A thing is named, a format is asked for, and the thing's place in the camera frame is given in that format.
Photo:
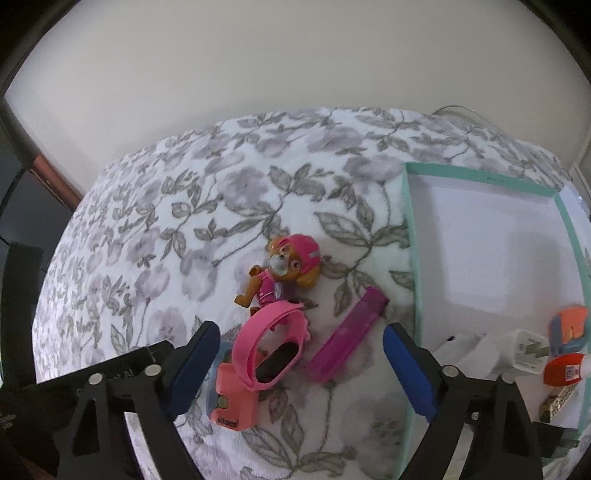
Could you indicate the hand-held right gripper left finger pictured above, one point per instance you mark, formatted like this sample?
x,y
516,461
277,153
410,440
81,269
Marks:
x,y
196,364

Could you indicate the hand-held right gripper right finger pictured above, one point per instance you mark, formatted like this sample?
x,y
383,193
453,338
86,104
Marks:
x,y
408,364

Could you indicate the pink kids watch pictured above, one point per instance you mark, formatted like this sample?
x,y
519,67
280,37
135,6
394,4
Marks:
x,y
242,350

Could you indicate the pink and blue folding toy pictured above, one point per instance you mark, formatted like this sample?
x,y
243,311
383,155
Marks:
x,y
231,401

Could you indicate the cream hair claw clip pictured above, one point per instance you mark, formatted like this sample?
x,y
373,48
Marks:
x,y
466,353

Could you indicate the purple lighter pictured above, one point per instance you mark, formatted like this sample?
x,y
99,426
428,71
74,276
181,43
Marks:
x,y
346,334

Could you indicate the white wall charger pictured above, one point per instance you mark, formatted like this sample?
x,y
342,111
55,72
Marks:
x,y
521,364

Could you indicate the toy dog figure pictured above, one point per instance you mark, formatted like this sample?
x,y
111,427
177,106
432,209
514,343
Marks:
x,y
291,258

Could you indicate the teal box lid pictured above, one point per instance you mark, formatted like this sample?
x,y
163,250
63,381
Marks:
x,y
485,240

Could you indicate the black and gold patterned lighter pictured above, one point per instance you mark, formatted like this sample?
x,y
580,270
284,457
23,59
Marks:
x,y
556,401

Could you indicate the red glue bottle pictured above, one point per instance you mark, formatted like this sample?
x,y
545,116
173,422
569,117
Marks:
x,y
561,371

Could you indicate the black wall charger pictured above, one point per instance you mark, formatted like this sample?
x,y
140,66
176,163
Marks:
x,y
549,436

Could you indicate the floral blanket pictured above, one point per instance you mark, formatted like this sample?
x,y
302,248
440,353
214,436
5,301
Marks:
x,y
184,207

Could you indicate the orange and blue folding toy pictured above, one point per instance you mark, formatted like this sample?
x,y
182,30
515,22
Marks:
x,y
570,323

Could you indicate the dark wooden furniture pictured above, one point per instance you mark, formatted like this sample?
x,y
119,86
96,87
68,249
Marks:
x,y
46,175

